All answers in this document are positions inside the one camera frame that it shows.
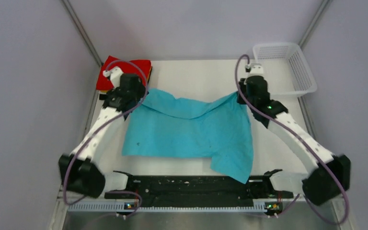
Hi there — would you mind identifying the red folded t-shirt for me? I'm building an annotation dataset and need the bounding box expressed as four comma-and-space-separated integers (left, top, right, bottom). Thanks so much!
96, 56, 152, 92

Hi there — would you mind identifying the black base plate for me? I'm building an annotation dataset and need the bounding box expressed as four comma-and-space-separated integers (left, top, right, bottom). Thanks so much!
104, 173, 294, 208

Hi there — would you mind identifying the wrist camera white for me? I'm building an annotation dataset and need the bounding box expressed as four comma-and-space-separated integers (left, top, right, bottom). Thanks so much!
245, 63, 264, 77
103, 67, 124, 88

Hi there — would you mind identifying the aluminium rail frame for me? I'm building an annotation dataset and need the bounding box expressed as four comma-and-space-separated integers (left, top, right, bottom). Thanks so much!
49, 199, 357, 230

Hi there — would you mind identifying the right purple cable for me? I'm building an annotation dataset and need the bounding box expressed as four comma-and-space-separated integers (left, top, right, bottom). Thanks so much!
234, 54, 350, 226

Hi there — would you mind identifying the purple cable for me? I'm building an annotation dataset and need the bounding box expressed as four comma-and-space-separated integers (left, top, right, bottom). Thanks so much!
234, 54, 350, 226
62, 59, 149, 207

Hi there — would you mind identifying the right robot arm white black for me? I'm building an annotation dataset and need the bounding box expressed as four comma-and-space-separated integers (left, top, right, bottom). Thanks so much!
238, 75, 351, 206

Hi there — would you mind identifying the left corner metal post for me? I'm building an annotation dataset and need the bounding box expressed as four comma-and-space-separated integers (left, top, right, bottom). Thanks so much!
60, 0, 103, 67

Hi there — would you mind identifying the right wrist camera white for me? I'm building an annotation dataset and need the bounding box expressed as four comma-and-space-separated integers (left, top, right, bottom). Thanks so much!
245, 63, 264, 77

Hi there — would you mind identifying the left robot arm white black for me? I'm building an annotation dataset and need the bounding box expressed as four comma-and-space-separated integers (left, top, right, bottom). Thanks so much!
58, 73, 146, 198

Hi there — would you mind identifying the corner metal post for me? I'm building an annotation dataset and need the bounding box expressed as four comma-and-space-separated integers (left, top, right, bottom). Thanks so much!
298, 0, 333, 49
60, 0, 103, 67

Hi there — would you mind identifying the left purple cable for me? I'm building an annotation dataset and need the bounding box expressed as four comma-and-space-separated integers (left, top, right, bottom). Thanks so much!
62, 59, 149, 207

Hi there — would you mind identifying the teal t-shirt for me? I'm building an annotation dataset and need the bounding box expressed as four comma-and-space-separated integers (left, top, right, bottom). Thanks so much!
122, 89, 254, 183

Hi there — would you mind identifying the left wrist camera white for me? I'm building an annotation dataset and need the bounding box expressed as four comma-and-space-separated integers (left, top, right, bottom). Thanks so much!
103, 67, 124, 88

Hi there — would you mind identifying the right corner metal post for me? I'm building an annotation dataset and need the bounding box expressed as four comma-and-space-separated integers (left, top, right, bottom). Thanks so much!
298, 0, 333, 49

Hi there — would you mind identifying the white plastic basket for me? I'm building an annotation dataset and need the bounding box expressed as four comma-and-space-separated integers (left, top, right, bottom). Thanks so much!
253, 42, 318, 97

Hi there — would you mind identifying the white cable duct strip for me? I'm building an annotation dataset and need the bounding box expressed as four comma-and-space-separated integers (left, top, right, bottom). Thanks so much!
68, 200, 267, 213

